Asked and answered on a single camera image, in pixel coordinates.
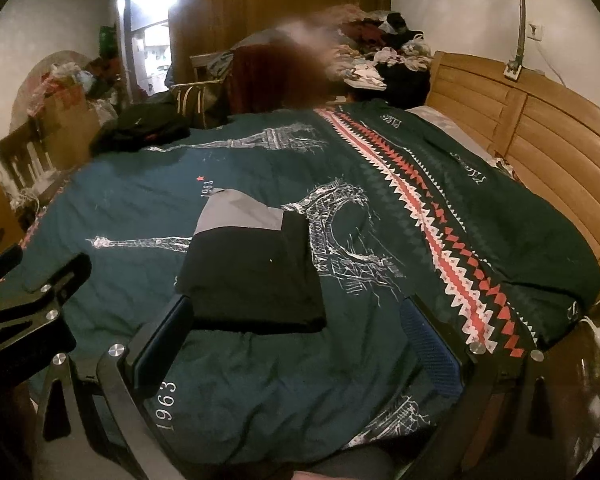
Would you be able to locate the white wall socket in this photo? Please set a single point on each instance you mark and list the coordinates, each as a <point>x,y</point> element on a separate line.
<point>535,32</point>

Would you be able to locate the black clothing heap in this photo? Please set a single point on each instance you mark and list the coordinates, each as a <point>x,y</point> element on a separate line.
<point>140,127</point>

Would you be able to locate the green printed blanket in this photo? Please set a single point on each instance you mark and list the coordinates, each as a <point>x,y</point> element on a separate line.
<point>280,385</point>

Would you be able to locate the black and grey garment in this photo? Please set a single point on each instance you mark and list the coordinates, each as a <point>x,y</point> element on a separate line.
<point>250,280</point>

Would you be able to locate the pile of clothes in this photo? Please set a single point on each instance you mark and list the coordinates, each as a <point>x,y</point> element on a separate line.
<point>380,60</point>

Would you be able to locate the grey pillow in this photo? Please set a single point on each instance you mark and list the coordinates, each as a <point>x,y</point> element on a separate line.
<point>450,127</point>

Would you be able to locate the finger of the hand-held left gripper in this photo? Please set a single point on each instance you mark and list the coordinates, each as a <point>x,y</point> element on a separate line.
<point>0,265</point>
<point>55,275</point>

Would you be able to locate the wooden chair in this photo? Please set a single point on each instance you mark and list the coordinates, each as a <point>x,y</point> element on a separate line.
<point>17,152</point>
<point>196,67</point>

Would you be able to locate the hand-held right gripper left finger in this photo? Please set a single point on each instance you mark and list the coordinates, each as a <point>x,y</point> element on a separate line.
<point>160,340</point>

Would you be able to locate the wooden headboard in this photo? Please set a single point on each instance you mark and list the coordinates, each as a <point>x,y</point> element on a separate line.
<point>555,135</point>

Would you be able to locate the green bag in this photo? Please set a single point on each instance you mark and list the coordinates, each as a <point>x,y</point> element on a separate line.
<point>107,40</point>

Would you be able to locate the cardboard box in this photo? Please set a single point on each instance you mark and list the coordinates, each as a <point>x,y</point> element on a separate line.
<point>72,125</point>

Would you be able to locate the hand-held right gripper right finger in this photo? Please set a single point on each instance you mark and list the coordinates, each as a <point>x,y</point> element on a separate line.
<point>430,345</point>

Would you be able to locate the dark red cloth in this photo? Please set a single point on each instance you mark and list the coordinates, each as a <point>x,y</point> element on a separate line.
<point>270,80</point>

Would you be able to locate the pile of bags and boxes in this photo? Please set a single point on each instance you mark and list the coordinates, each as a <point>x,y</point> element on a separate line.
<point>65,80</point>

